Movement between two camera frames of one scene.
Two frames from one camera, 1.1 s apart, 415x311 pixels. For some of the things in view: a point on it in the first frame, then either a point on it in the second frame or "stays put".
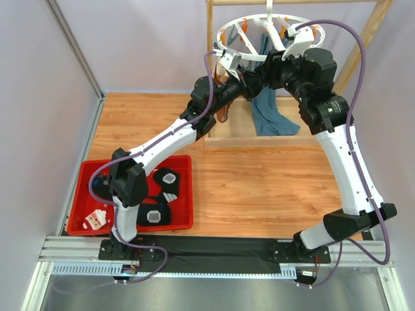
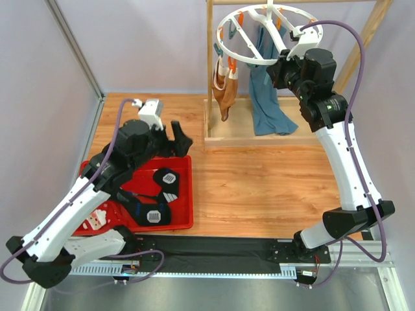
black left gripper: (246, 78) -> (167, 142)
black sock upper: (166, 179) stays put
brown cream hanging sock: (220, 74) stays put
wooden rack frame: (231, 122) stays put
